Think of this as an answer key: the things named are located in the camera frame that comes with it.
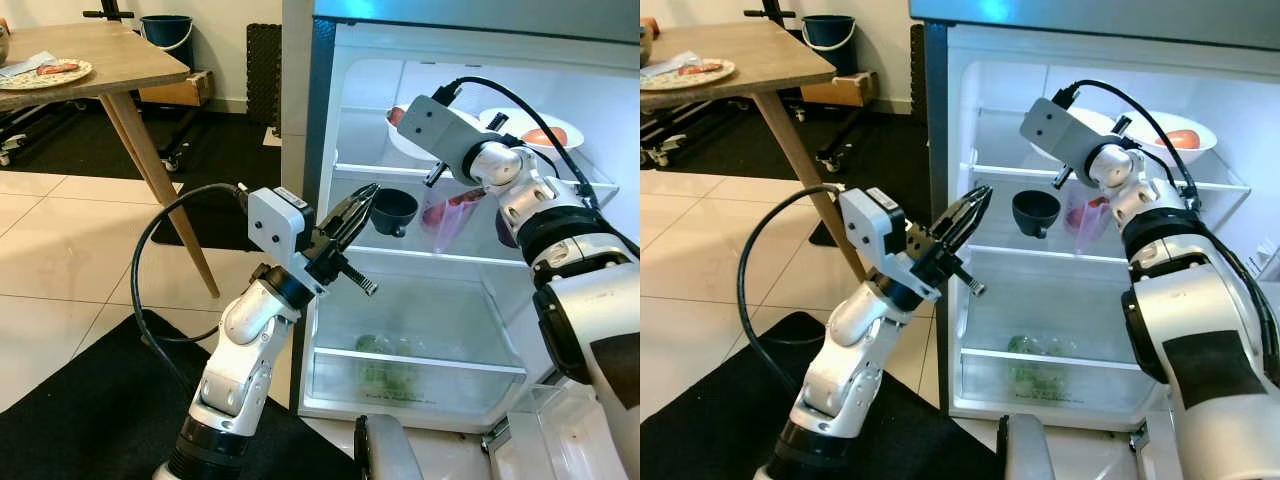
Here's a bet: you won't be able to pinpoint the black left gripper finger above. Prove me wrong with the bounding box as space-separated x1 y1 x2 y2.
933 186 993 236
950 193 995 253
318 183 381 233
338 190 382 251

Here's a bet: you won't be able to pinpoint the glass fridge shelf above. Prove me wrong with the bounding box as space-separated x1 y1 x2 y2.
970 160 1251 193
333 160 619 196
965 240 1136 269
320 240 546 269

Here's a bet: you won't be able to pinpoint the silver fridge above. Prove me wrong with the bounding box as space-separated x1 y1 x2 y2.
282 0 641 436
908 0 1280 436

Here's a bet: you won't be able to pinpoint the black cup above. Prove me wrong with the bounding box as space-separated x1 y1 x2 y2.
1011 189 1063 239
368 187 421 239

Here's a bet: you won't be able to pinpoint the pink clear plastic container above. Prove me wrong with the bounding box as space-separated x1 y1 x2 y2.
420 185 491 256
1062 185 1116 256

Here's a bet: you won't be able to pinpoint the black floor mat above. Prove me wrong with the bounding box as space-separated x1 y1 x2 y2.
640 100 931 249
640 312 1001 480
0 310 361 480
0 100 283 251

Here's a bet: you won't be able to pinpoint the green leafy vegetables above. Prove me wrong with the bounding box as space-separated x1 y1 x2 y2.
355 333 421 396
1005 335 1071 399

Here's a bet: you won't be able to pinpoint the black wheeled rack base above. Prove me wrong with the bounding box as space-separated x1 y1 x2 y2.
640 95 851 173
0 95 196 173

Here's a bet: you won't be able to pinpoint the black foam tile stack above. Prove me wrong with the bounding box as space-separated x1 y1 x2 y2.
908 22 929 121
246 22 284 129

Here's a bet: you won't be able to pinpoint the silver freezer door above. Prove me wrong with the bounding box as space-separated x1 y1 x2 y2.
312 0 641 43
908 0 1280 49

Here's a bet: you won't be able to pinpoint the wooden box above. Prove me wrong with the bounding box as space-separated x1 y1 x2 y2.
800 72 881 108
138 70 215 108

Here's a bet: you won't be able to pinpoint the clear crisper drawer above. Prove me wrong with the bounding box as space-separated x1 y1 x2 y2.
950 345 1161 419
300 345 529 421

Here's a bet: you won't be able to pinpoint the blue plastic bucket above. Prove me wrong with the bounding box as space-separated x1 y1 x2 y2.
800 14 857 73
140 14 197 73

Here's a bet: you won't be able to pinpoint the light wooden table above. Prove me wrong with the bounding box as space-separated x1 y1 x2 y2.
0 22 221 299
640 20 869 283

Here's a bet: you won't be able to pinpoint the white paper napkin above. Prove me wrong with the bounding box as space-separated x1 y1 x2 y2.
0 52 46 79
645 52 691 79

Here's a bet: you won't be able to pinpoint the floral paper plate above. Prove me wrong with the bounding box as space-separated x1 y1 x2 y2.
0 58 94 91
640 58 736 91

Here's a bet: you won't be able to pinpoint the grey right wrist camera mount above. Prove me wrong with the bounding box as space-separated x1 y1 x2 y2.
397 93 486 171
1019 85 1106 181

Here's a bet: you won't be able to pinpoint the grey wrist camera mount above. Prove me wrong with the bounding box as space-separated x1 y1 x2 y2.
1019 85 1106 181
246 186 313 263
397 93 486 171
838 187 906 263

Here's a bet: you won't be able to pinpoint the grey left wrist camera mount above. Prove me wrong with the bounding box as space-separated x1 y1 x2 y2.
838 187 906 263
246 186 313 263

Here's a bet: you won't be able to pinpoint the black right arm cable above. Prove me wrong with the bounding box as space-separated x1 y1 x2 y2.
437 76 641 261
1052 78 1280 346

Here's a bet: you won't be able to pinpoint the black metal stand post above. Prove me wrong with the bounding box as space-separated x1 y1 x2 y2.
743 0 801 26
82 0 136 23

